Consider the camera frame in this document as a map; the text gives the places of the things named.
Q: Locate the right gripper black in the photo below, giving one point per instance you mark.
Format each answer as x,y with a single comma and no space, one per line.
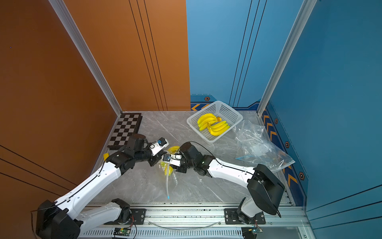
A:
178,169

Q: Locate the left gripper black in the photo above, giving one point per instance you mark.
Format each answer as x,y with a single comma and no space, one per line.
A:
156,158

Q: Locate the zip-top bag with label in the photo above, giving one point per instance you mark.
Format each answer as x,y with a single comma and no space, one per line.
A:
171,182

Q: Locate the yellow banana bunch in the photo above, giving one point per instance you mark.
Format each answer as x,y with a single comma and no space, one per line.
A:
219,128
207,120
168,170

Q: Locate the zip-top bag blue zipper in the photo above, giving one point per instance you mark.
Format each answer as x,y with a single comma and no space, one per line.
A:
279,161

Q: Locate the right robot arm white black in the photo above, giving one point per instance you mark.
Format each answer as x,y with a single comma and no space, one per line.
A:
265,189

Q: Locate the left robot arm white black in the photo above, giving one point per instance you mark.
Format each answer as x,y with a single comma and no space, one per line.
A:
62,219

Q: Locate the black brown checkerboard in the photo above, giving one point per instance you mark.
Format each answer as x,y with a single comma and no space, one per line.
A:
127,125

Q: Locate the small yellow block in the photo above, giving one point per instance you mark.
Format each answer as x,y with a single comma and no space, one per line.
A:
105,156

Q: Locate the white perforated plastic basket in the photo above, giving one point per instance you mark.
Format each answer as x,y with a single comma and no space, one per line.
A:
219,109

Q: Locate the left green circuit board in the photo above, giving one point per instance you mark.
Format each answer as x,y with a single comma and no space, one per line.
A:
122,232

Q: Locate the green circuit board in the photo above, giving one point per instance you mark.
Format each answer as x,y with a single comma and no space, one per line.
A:
122,232
256,230

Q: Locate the right green circuit board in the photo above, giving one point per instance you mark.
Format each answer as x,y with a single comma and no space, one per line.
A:
256,230

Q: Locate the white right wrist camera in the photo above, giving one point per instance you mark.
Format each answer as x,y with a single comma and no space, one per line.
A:
175,160

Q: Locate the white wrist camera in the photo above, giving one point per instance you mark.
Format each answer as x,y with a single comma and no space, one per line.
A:
158,145
175,160

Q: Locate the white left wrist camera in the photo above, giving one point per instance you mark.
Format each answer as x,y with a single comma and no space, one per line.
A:
158,145

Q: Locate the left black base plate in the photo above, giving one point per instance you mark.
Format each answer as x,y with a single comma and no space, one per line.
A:
131,217

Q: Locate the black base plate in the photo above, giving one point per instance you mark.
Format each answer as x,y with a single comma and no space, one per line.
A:
131,217
233,217

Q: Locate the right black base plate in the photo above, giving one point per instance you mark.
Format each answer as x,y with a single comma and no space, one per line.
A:
233,217

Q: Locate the left aluminium corner post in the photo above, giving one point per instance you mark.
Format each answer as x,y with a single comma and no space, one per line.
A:
74,33

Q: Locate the aluminium corner post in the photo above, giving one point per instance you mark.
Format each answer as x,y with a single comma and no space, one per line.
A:
291,41
74,33

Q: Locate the right aluminium corner post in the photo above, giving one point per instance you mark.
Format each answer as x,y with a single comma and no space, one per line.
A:
291,41

